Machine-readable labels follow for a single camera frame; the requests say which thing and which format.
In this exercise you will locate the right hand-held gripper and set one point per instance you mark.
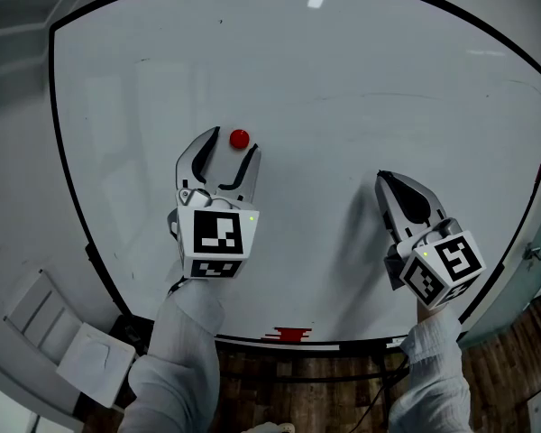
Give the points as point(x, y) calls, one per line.
point(442, 264)

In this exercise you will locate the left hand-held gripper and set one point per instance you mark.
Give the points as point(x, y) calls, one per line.
point(218, 237)

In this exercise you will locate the red round magnet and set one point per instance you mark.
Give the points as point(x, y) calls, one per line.
point(239, 138)

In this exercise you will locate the black framed whiteboard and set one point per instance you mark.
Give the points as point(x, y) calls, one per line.
point(324, 61)

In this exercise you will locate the person's left forearm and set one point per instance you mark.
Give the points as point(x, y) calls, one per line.
point(180, 368)

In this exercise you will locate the person's right forearm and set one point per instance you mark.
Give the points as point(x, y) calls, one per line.
point(433, 377)

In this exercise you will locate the person's white shoe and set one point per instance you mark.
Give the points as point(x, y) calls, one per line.
point(270, 428)

